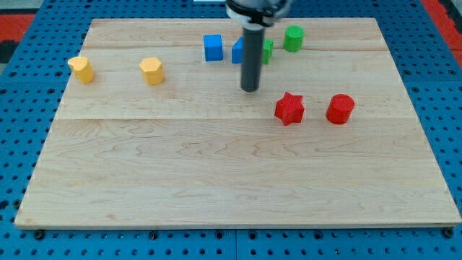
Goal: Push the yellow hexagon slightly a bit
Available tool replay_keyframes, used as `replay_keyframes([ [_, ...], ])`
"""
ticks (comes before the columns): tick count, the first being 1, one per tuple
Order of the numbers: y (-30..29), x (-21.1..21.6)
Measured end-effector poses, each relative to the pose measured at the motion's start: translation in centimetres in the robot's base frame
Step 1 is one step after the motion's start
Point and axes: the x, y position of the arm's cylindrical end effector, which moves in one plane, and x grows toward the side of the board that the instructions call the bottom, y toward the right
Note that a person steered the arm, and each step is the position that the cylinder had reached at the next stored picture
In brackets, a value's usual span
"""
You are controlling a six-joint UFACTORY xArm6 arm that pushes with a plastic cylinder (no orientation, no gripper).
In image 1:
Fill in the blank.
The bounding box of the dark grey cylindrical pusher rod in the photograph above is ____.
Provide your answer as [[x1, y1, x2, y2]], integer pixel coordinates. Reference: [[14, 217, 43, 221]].
[[241, 28, 265, 92]]

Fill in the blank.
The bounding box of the yellow hexagon block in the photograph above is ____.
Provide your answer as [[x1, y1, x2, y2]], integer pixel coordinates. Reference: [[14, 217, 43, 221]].
[[139, 57, 165, 85]]

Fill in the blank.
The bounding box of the green star block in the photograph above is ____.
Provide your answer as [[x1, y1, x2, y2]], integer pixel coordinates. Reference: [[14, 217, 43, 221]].
[[261, 38, 274, 64]]

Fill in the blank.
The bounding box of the blue block behind rod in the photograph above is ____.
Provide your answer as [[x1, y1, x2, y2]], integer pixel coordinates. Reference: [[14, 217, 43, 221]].
[[232, 37, 243, 64]]

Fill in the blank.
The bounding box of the blue cube block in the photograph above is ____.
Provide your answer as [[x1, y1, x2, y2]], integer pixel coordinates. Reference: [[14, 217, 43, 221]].
[[203, 34, 223, 61]]

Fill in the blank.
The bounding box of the green cylinder block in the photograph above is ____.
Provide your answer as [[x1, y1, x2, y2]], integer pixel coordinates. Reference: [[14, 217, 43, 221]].
[[283, 25, 305, 52]]

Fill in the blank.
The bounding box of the red star block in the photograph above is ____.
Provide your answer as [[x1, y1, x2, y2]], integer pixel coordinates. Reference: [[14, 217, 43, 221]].
[[274, 92, 305, 126]]

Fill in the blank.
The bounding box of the red cylinder block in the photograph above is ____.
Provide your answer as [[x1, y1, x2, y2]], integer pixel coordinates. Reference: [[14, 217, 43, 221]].
[[326, 93, 355, 125]]

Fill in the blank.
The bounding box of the wooden board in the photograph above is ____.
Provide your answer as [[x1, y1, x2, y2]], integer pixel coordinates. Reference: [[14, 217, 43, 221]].
[[14, 18, 461, 230]]

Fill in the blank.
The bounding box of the yellow heart block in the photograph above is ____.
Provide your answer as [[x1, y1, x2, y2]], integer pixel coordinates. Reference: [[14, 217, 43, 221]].
[[68, 56, 95, 85]]

